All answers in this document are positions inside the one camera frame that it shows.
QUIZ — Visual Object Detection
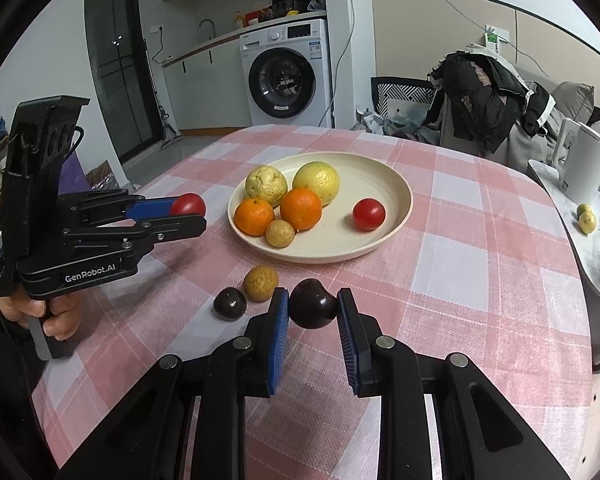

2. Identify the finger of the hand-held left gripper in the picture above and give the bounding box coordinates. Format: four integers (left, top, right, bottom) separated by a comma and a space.
62, 213, 207, 256
57, 190, 177, 226

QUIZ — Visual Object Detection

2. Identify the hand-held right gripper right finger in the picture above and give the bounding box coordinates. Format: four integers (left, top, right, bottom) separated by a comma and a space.
336, 288, 573, 480

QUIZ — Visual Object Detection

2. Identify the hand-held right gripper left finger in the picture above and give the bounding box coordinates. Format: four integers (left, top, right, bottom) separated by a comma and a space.
55, 287, 290, 480

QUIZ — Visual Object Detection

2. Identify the red tomato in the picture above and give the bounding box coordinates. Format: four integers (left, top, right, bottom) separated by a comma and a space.
352, 198, 386, 232
171, 193, 207, 218

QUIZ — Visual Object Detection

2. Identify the dark purple passion fruit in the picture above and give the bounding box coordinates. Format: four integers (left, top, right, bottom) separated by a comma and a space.
213, 287, 247, 321
289, 278, 338, 331

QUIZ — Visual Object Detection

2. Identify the brown round fruit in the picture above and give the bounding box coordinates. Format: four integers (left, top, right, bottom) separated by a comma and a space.
265, 219, 297, 249
243, 266, 280, 303

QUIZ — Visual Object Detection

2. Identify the bumpy yellow fruit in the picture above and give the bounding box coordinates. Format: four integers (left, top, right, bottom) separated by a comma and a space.
244, 165, 289, 207

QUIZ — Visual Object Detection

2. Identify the cream round plate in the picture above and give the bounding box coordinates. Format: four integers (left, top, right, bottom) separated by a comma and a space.
228, 151, 413, 264

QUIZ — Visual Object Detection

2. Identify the large orange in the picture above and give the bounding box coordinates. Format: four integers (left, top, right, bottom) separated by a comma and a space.
279, 188, 323, 231

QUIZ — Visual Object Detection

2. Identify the person's left forearm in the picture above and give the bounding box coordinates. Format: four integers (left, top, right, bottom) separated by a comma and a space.
0, 305, 61, 480

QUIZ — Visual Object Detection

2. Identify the person's left hand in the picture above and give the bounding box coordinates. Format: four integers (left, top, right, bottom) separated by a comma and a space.
0, 291, 83, 341

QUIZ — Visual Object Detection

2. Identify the purple bag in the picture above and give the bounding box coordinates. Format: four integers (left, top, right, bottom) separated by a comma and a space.
60, 152, 88, 196

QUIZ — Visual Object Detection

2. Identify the brown patterned bag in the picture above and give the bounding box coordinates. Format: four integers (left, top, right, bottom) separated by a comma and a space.
85, 160, 117, 192

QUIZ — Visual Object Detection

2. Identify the small orange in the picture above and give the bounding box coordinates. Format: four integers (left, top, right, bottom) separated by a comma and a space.
234, 198, 276, 237

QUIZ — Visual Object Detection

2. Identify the floor mop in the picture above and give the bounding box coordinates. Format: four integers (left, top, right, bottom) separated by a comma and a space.
145, 40, 182, 148

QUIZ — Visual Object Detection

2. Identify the white kitchen counter cabinet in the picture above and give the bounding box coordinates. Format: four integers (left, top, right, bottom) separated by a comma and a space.
161, 35, 253, 136

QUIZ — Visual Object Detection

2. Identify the dark glass door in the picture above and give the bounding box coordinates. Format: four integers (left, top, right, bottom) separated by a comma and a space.
84, 0, 163, 166

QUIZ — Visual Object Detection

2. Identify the large smooth yellow fruit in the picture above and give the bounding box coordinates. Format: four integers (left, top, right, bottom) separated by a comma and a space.
292, 161, 341, 207

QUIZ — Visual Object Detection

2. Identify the pink checked tablecloth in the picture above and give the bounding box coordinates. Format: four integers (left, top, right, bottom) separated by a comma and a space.
30, 124, 595, 480

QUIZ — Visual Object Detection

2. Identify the white washing machine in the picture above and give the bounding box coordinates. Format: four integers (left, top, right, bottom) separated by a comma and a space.
239, 18, 333, 127

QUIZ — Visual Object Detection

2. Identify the pile of plastic bags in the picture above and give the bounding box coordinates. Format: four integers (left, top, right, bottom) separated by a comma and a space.
355, 107, 431, 141

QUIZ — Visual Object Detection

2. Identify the black cooking pot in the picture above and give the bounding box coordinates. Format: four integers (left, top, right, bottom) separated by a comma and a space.
271, 0, 309, 16

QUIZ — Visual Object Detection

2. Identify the black patterned basket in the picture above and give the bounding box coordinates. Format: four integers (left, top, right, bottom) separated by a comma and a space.
370, 76, 438, 121

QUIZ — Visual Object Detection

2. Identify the marble side table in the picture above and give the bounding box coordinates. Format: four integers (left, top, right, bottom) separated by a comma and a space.
528, 159, 600, 303

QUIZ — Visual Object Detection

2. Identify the pile of dark clothes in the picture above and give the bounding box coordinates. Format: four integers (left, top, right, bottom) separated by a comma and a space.
426, 50, 556, 156

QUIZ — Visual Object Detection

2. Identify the white electric kettle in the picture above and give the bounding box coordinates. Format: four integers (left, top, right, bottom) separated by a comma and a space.
552, 119, 600, 202

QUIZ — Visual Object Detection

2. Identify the grey pillow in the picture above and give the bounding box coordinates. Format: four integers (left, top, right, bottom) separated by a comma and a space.
550, 81, 596, 126

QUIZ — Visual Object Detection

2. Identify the hanging white cable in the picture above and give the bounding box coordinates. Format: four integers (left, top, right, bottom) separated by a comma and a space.
320, 0, 357, 128

